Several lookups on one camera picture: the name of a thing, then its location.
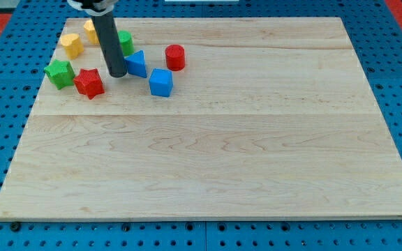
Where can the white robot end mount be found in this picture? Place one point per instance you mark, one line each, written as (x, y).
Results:
(93, 7)

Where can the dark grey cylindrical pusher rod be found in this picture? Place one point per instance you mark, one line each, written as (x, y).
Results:
(106, 31)

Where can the blue cube block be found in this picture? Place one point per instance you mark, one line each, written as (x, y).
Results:
(160, 82)

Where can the yellow block behind rod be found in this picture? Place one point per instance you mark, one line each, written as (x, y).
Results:
(90, 31)

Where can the green cylinder block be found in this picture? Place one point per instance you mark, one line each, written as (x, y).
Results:
(126, 42)

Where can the yellow heart block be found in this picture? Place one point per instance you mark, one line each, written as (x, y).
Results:
(72, 44)

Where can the blue triangle block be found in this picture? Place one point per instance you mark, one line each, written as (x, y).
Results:
(136, 65)

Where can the red star block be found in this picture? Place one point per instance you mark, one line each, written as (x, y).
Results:
(89, 83)

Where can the green star block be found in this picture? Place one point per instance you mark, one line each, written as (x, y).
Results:
(60, 73)

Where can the red cylinder block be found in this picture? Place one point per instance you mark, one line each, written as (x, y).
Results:
(175, 57)

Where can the light wooden board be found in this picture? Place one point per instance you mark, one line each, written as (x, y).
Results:
(271, 119)

